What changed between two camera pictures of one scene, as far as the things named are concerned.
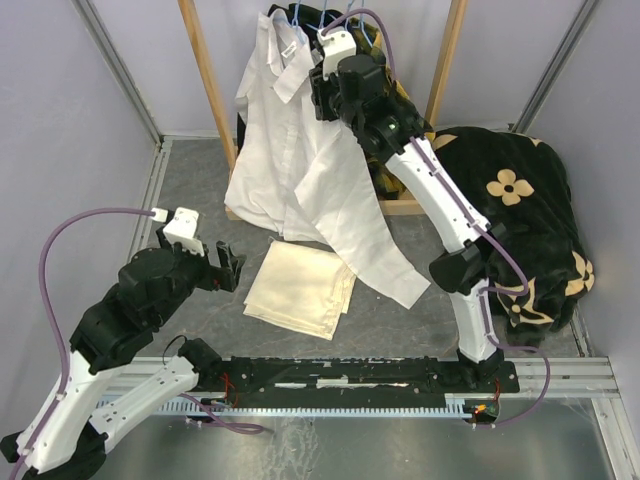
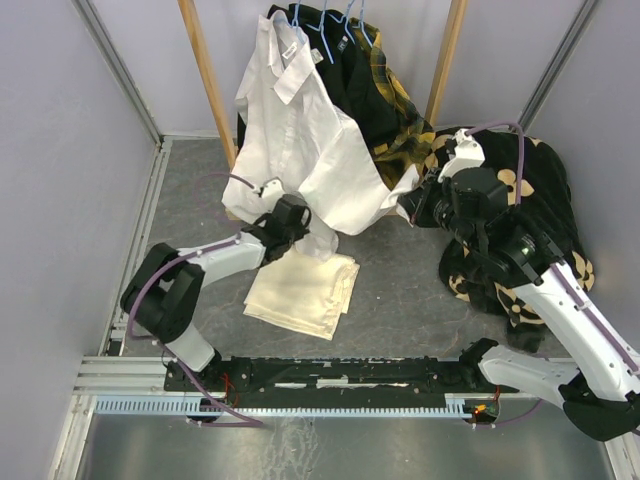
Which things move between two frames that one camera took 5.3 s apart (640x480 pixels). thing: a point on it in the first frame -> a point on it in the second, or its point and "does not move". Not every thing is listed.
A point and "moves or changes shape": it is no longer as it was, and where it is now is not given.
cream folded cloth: (302, 286) does not move
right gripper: (319, 89) -> (418, 200)
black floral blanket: (522, 184) does not move
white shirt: (294, 170) moves or changes shape
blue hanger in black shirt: (322, 16) does not move
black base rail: (352, 379) does not move
